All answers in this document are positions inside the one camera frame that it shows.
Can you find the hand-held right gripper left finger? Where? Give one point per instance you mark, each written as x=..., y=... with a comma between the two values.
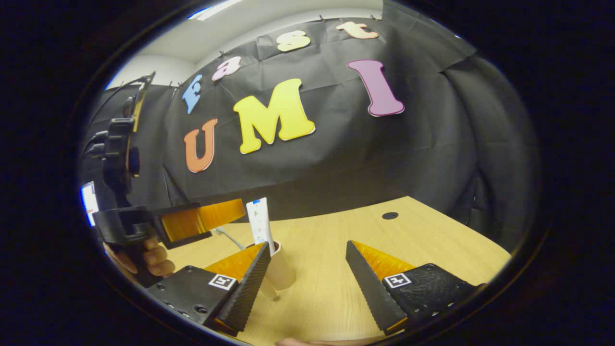
x=242, y=293

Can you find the white toothpaste tube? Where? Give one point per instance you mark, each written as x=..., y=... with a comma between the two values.
x=260, y=223

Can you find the wooden desktop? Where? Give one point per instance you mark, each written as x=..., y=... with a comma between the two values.
x=326, y=269

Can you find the beige cup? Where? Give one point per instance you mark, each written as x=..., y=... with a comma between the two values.
x=283, y=274

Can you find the black backdrop cloth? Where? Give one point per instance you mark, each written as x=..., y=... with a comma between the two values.
x=360, y=154

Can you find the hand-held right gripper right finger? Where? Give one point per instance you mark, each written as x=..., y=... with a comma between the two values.
x=372, y=293

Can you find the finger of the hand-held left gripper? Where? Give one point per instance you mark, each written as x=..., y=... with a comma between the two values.
x=202, y=218

